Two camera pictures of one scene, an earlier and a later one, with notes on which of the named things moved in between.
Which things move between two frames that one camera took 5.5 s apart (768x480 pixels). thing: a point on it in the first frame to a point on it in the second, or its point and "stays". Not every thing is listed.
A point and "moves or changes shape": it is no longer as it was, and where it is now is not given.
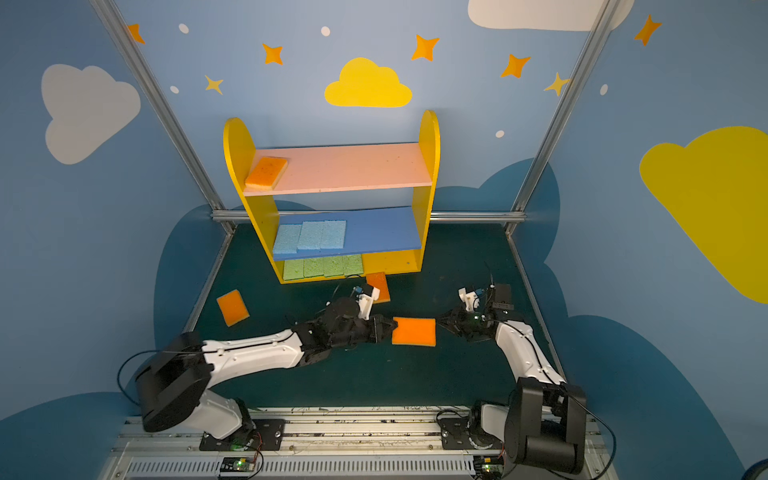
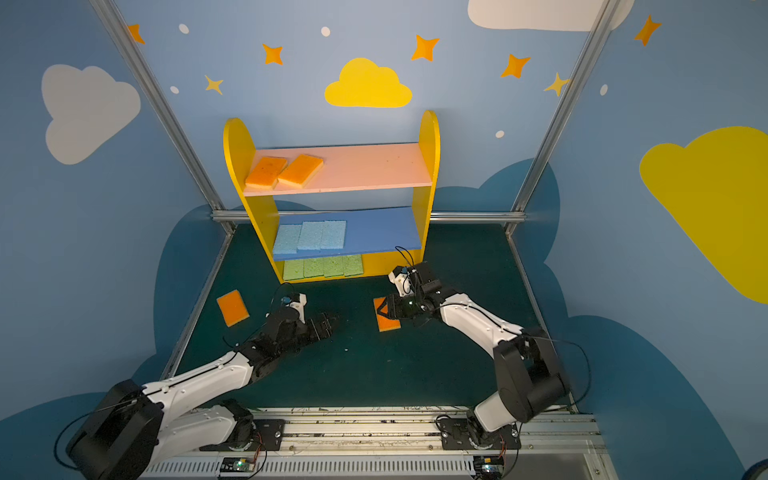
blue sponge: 333,234 stays
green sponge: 313,267 stays
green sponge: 353,264 stays
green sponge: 293,269 stays
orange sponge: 379,280 moves or changes shape
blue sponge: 311,235 stays
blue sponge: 287,239 stays
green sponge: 333,265 stays
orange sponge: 266,174 stays
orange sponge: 414,331 to 301,170
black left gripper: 377,327 to 309,330
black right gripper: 459,321 to 395,306
